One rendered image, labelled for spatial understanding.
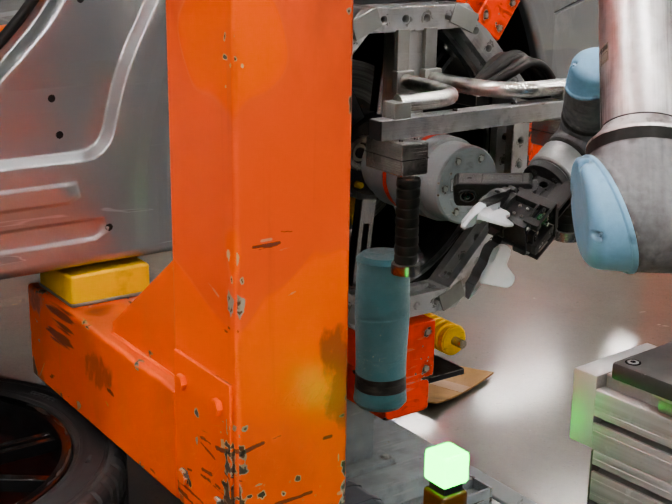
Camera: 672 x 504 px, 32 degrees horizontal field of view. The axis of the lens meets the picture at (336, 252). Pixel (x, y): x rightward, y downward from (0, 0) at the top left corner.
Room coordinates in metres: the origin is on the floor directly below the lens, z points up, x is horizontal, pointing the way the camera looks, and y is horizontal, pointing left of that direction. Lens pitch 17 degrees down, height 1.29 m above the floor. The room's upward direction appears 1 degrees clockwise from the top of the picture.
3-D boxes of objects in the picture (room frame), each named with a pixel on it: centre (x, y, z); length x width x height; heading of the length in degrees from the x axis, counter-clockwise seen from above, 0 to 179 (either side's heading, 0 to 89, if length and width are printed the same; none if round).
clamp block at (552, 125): (1.90, -0.37, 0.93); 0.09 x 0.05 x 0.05; 35
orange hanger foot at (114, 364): (1.65, 0.29, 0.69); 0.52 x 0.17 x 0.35; 35
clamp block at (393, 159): (1.71, -0.09, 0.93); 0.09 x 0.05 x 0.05; 35
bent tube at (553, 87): (1.93, -0.26, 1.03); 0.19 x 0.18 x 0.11; 35
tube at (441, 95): (1.82, -0.10, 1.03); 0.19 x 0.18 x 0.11; 35
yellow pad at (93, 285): (1.79, 0.39, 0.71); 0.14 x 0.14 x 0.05; 35
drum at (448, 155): (1.92, -0.15, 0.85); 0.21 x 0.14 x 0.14; 35
